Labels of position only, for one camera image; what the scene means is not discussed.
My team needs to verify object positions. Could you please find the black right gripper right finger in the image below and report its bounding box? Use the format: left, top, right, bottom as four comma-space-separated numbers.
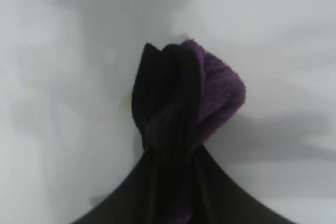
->
187, 144, 291, 224

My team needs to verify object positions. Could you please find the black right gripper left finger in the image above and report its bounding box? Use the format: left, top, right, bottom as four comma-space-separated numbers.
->
70, 147, 182, 224

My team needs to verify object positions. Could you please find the black and purple cloth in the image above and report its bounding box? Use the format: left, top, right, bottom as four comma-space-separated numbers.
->
130, 39, 247, 162

